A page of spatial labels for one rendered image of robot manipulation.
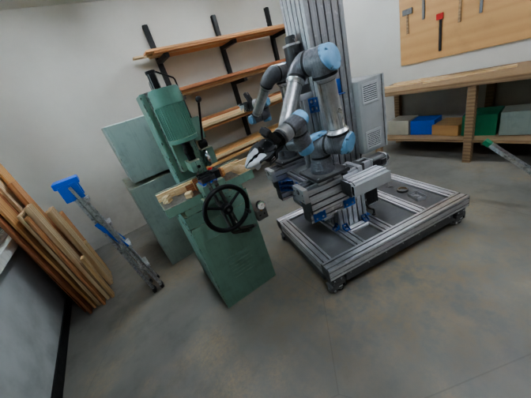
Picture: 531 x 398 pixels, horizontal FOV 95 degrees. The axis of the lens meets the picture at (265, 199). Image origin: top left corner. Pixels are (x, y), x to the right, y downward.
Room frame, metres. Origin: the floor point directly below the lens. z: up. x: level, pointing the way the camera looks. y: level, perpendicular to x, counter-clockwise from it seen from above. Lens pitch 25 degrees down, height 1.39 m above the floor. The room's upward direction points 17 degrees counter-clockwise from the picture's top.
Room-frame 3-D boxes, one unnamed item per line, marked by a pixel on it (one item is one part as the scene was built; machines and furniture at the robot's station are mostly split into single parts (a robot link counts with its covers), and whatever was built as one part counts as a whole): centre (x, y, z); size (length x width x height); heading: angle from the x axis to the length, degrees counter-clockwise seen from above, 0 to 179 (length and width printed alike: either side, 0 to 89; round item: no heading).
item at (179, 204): (1.48, 0.32, 0.87); 0.61 x 0.30 x 0.06; 115
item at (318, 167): (1.38, -0.39, 0.87); 0.15 x 0.15 x 0.10
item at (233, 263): (1.68, 0.42, 0.35); 0.58 x 0.45 x 0.71; 25
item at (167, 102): (1.58, 0.37, 1.35); 0.18 x 0.18 x 0.31
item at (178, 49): (4.17, -0.21, 1.20); 2.71 x 0.56 x 2.40; 119
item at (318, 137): (1.37, -0.40, 0.98); 0.13 x 0.12 x 0.14; 40
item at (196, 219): (1.69, 0.42, 0.76); 0.57 x 0.45 x 0.09; 25
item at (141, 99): (1.84, 0.50, 1.16); 0.22 x 0.22 x 0.72; 25
